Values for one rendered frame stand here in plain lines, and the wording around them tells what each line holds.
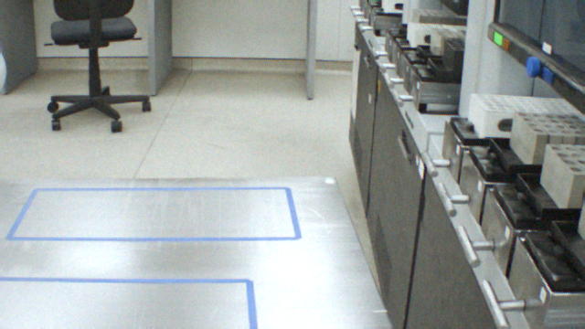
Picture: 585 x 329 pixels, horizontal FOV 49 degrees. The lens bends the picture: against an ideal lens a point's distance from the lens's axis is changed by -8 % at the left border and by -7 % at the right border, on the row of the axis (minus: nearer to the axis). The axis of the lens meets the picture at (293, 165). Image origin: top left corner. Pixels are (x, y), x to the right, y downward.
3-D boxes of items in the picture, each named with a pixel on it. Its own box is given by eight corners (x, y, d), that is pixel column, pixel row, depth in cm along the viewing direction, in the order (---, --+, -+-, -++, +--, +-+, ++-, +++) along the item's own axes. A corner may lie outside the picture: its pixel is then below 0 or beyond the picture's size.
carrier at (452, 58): (461, 77, 151) (463, 50, 148) (452, 76, 151) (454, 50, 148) (450, 64, 162) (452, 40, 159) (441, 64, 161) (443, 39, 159)
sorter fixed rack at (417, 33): (505, 50, 190) (508, 29, 188) (516, 58, 181) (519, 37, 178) (406, 44, 190) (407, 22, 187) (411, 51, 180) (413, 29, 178)
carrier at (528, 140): (543, 172, 99) (548, 135, 97) (530, 172, 99) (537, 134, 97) (519, 145, 110) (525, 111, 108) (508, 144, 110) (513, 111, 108)
